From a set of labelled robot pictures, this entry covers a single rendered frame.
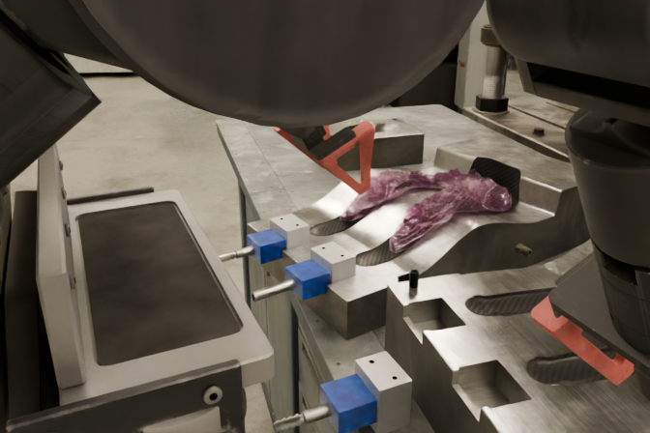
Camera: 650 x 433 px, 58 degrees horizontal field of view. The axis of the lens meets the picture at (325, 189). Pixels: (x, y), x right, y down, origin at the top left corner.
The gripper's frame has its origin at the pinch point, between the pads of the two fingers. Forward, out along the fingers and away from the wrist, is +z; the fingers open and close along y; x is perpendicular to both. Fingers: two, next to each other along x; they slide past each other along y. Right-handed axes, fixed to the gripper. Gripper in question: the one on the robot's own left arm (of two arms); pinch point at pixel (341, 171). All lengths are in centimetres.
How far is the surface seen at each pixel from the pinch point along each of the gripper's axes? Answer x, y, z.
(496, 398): 3.4, -25.5, 13.2
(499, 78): -77, 82, 51
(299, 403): 22, 31, 57
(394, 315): 4.9, -10.7, 12.4
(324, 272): 7.7, 0.3, 10.4
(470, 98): -202, 315, 192
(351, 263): 4.2, 0.1, 11.6
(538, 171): -30.9, 9.0, 25.4
